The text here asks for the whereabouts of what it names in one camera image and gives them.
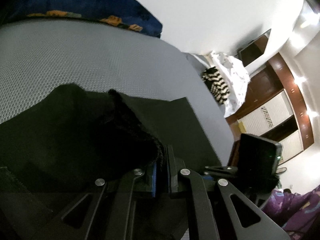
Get grey honeycomb bed mattress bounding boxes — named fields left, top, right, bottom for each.
left=1, top=19, right=233, bottom=165

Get brown white wardrobe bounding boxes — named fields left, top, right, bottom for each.
left=227, top=54, right=315, bottom=163

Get wall mounted television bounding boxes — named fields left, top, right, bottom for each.
left=237, top=29, right=272, bottom=67

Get blue floral blanket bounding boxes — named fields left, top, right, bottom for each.
left=9, top=0, right=163, bottom=38

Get white crumpled cloth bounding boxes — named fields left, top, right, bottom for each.
left=208, top=53, right=251, bottom=118

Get black white striped cloth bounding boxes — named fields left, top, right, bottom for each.
left=201, top=67, right=230, bottom=105

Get purple patterned sleeve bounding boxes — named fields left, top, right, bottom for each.
left=262, top=186, right=319, bottom=239

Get black pants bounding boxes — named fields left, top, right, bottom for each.
left=1, top=84, right=221, bottom=239

